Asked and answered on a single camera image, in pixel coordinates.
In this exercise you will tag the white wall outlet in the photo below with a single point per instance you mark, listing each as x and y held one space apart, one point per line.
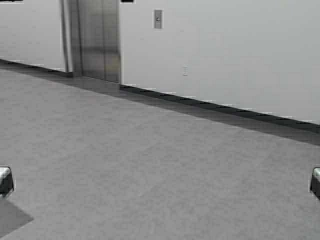
185 71

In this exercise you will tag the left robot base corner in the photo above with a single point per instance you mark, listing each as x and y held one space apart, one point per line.
6 181

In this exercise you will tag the steel elevator door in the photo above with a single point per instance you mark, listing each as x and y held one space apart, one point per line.
91 42

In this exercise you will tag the elevator call button panel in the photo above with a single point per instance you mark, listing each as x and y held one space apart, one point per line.
158 19

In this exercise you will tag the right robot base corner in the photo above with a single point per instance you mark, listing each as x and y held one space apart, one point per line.
315 182

